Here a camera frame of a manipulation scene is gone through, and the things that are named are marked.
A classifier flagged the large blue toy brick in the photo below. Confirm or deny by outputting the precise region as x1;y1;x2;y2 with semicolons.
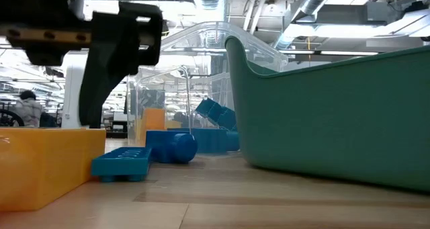
194;97;238;132

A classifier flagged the ribbed vertical air duct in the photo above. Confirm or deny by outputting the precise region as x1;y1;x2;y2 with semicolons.
196;0;230;21

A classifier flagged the long ceiling light strip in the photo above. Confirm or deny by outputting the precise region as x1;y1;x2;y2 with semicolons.
280;49;379;56

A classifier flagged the person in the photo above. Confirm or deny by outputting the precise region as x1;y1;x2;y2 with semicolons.
12;89;44;128

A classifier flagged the dark chair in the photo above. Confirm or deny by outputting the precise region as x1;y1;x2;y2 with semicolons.
39;111;56;128

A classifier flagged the silver spiral air duct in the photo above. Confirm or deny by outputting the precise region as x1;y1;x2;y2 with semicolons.
273;0;339;50

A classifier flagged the teal plastic bin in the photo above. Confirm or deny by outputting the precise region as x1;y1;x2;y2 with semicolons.
224;35;430;193

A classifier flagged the large yellow toy brick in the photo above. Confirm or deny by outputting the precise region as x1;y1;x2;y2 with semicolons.
0;127;107;212

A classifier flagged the clear plastic container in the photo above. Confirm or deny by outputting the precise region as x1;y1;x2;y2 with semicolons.
126;20;289;148

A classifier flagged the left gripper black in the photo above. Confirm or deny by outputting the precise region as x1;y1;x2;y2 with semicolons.
0;0;164;129

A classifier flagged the white pillar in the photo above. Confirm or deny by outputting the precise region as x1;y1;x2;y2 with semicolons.
61;50;89;130

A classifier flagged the small rounded blue brick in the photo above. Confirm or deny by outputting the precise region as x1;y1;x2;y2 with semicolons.
145;130;199;165

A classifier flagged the small yellow toy brick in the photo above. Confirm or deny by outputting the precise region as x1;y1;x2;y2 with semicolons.
143;107;167;146

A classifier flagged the long blue brick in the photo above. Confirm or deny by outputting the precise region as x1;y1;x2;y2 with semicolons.
91;146;153;183

